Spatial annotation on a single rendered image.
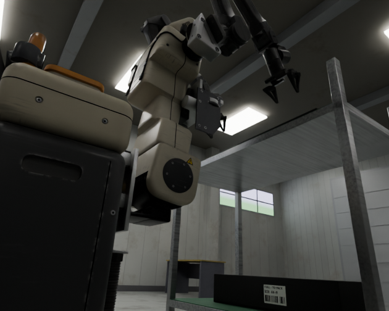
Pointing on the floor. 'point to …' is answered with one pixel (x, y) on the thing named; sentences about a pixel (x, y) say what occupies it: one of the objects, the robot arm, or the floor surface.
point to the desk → (190, 270)
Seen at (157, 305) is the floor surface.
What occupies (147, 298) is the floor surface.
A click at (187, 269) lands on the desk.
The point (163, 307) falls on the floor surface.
